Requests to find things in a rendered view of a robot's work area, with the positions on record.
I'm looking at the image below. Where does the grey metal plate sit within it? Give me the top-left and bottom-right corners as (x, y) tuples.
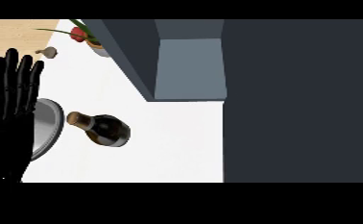
(30, 97), (65, 162)

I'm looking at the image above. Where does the dark grey cabinet door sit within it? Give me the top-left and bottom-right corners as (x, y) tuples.
(221, 19), (363, 184)

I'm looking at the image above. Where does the dark wine bottle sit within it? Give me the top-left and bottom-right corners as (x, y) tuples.
(65, 111), (131, 148)

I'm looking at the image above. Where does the garlic bulb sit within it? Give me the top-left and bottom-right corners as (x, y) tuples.
(34, 46), (59, 60)

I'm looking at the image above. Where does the potted plant with red flower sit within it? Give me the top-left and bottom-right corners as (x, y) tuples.
(35, 19), (114, 59)

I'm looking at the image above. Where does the dark grey cabinet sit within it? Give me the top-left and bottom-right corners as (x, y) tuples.
(81, 19), (229, 103)

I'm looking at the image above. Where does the pale wooden cutting board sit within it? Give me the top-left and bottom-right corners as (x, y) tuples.
(0, 19), (61, 62)

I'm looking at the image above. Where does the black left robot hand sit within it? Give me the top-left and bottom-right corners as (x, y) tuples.
(0, 47), (46, 184)

